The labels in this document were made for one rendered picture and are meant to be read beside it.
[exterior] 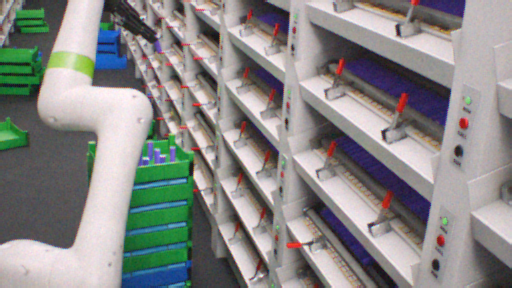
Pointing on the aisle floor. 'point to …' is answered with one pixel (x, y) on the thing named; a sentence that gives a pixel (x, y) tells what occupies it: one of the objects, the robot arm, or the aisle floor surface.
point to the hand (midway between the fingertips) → (147, 32)
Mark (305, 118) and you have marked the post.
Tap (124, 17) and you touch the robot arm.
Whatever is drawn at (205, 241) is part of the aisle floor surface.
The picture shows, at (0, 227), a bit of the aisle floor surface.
